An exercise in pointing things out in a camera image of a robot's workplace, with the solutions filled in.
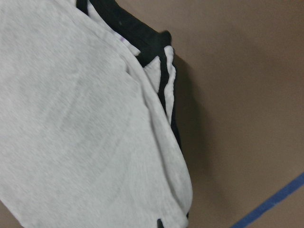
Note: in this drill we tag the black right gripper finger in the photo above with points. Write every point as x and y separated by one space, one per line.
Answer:
159 223

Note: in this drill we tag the grey cartoon print t-shirt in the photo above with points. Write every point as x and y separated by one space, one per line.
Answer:
85 141

